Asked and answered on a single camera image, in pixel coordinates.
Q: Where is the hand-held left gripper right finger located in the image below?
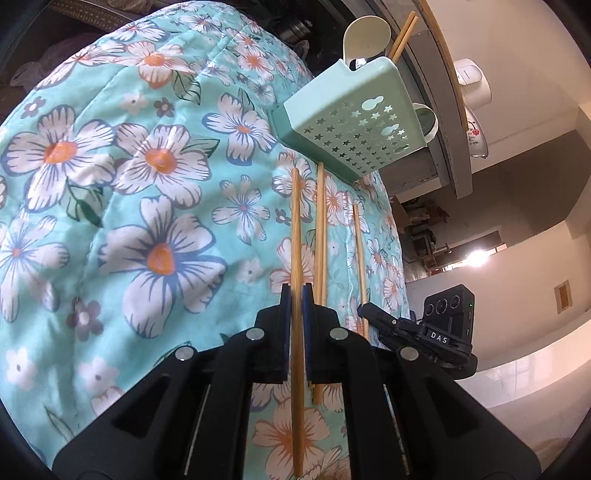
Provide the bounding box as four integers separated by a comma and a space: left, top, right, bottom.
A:
301, 284, 542, 480

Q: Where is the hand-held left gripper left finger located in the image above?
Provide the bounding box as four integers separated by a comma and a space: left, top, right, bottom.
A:
52, 283, 293, 480

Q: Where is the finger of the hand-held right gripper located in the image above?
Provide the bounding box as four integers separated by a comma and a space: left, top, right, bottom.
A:
357, 301, 419, 345

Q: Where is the bamboo chopstick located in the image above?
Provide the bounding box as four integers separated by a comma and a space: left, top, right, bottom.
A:
312, 161, 329, 406
395, 16, 420, 64
352, 202, 371, 341
290, 167, 306, 477
389, 10, 415, 59

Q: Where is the white plastic ladle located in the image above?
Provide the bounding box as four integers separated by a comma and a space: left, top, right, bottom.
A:
412, 103, 440, 145

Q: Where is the green plastic utensil holder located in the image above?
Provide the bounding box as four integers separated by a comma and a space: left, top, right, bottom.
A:
270, 58, 428, 185

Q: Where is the white round spoon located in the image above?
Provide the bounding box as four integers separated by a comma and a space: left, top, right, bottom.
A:
344, 16, 393, 70

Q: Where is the distant wooden furniture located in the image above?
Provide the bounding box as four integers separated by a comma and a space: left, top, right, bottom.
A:
401, 196, 451, 280

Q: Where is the grey kitchen counter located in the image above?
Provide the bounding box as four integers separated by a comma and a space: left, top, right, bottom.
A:
383, 0, 478, 200

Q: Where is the floral enamel basin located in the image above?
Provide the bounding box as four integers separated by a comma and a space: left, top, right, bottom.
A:
464, 104, 491, 160

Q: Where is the floral turquoise blanket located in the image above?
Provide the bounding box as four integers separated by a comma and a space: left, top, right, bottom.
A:
0, 0, 413, 480

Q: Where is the white kitchen appliance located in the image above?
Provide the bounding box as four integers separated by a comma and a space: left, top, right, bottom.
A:
452, 59, 492, 107

